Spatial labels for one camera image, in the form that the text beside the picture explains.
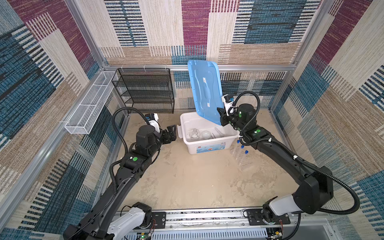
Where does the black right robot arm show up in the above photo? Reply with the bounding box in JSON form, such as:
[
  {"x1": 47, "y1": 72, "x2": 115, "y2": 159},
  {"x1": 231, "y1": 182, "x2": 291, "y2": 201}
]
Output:
[{"x1": 217, "y1": 104, "x2": 361, "y2": 222}]

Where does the black wire shelf rack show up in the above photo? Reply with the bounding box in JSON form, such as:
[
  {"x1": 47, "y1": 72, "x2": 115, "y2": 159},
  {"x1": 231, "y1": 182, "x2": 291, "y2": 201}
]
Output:
[{"x1": 112, "y1": 68, "x2": 175, "y2": 114}]

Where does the white wire mesh basket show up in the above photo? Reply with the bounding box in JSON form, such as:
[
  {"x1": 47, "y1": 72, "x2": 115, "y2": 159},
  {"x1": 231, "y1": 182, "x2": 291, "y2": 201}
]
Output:
[{"x1": 65, "y1": 71, "x2": 115, "y2": 135}]

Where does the blue plastic bin lid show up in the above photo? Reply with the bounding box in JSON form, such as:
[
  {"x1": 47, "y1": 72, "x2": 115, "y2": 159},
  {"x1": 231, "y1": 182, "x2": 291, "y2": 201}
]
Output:
[{"x1": 188, "y1": 60, "x2": 224, "y2": 125}]

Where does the white ceramic pestle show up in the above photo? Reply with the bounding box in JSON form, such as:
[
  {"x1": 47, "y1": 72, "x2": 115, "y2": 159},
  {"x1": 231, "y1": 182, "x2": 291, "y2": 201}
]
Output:
[{"x1": 215, "y1": 127, "x2": 227, "y2": 138}]

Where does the white ceramic mortar bowl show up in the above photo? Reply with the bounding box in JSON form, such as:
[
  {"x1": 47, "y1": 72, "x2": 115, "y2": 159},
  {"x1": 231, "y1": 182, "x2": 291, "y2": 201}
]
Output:
[{"x1": 201, "y1": 131, "x2": 212, "y2": 140}]

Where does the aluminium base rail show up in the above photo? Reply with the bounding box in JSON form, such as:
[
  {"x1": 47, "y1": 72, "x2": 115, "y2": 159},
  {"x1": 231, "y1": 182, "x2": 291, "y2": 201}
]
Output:
[{"x1": 74, "y1": 206, "x2": 331, "y2": 240}]

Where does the white plastic storage bin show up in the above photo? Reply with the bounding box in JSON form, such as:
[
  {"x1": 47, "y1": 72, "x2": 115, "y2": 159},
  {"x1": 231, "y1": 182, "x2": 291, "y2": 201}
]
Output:
[{"x1": 178, "y1": 112, "x2": 239, "y2": 155}]

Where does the clear glass flask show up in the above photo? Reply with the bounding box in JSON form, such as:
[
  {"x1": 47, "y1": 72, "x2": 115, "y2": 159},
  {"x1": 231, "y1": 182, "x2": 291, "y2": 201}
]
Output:
[{"x1": 189, "y1": 129, "x2": 201, "y2": 142}]

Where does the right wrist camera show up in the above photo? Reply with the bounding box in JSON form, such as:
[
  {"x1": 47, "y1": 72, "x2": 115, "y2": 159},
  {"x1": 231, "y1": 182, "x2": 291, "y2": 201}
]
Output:
[{"x1": 222, "y1": 94, "x2": 234, "y2": 116}]

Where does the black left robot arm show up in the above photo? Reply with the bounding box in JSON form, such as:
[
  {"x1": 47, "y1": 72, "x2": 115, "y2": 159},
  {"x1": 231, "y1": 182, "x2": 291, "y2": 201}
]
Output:
[{"x1": 63, "y1": 125, "x2": 177, "y2": 240}]

